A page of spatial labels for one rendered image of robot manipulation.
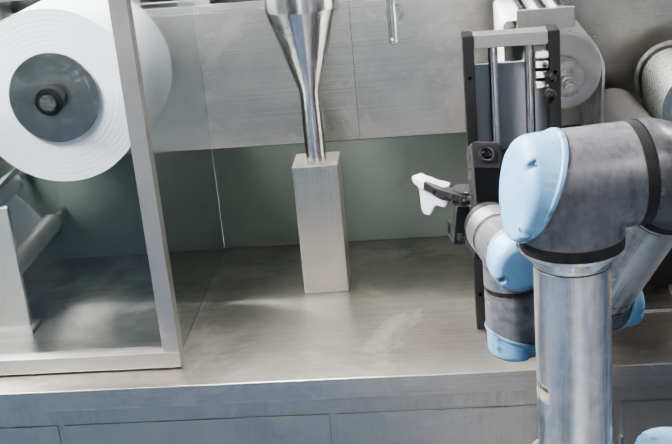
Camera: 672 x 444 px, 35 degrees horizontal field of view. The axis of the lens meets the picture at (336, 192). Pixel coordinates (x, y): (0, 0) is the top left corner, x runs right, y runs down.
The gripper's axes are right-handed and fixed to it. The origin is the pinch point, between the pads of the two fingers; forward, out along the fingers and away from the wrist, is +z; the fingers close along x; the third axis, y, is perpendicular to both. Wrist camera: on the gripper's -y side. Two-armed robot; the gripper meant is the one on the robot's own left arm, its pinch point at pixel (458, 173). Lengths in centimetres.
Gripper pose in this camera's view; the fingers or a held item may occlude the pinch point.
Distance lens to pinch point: 175.7
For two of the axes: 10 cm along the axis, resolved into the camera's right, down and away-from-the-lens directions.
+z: -1.4, -3.1, 9.4
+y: -0.5, 9.5, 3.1
